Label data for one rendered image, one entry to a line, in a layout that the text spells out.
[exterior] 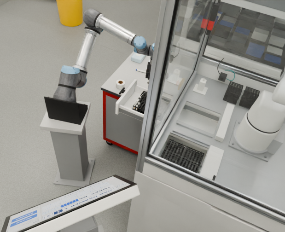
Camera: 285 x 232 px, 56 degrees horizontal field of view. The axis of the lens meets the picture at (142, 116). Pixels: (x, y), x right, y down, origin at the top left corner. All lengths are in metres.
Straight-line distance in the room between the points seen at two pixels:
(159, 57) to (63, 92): 1.00
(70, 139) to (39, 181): 0.68
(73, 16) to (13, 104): 1.75
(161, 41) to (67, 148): 1.40
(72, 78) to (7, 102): 1.55
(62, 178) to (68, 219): 1.44
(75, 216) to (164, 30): 0.72
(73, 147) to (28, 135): 0.90
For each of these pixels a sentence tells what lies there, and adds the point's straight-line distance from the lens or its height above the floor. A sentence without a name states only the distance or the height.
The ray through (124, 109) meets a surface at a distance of 1.81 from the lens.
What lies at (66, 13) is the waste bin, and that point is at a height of 0.22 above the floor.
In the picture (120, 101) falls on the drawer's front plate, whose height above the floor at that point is 0.92.
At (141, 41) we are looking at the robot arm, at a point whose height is 1.26.
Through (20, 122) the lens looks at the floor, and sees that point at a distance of 3.02.
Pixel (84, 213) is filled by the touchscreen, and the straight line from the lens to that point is 1.08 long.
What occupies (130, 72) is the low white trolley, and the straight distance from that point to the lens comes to 2.30.
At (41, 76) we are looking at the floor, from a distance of 3.52.
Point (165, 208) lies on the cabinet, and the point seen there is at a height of 0.69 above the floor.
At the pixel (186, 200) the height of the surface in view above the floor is 0.88.
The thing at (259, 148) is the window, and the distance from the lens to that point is 1.08.
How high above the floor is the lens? 2.18
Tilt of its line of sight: 47 degrees down
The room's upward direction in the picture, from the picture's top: 8 degrees clockwise
